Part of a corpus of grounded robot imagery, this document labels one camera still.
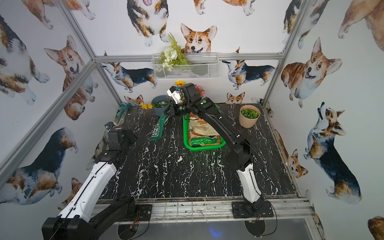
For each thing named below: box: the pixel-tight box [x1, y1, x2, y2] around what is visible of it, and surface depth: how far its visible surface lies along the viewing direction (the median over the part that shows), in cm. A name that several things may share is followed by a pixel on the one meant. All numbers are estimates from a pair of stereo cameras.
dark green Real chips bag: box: [150, 113, 170, 141], surface depth 76 cm
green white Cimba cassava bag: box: [189, 137, 219, 147], surface depth 94 cm
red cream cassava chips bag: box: [189, 112, 220, 143], surface depth 98 cm
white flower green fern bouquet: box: [157, 32, 190, 72], surface depth 82 cm
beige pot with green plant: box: [239, 104, 261, 129], surface depth 103 cm
